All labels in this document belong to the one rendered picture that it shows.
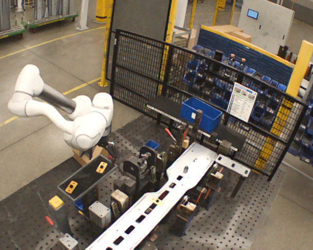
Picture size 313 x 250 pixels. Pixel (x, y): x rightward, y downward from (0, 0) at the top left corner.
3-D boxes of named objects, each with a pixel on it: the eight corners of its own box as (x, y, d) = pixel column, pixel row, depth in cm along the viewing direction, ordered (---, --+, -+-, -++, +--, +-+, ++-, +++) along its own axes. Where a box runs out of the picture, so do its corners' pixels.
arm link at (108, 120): (95, 114, 132) (86, 129, 122) (96, 87, 123) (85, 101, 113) (115, 119, 132) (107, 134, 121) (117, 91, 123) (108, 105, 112)
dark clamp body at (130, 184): (128, 223, 169) (131, 190, 146) (113, 213, 174) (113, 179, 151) (137, 214, 176) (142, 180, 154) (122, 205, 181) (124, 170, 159)
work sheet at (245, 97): (247, 124, 208) (259, 92, 190) (225, 112, 216) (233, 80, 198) (248, 123, 209) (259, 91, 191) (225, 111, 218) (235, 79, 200)
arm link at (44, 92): (77, 127, 201) (82, 101, 206) (93, 127, 195) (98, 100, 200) (8, 94, 132) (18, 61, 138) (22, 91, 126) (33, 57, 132)
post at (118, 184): (118, 221, 168) (119, 186, 145) (112, 217, 170) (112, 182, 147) (122, 217, 172) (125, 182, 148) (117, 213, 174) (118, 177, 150)
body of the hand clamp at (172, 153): (168, 182, 206) (177, 149, 185) (161, 178, 208) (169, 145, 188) (172, 178, 210) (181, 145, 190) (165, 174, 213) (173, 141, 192)
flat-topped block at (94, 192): (92, 226, 161) (87, 186, 134) (84, 219, 164) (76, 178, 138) (101, 218, 168) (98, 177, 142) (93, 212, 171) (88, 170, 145)
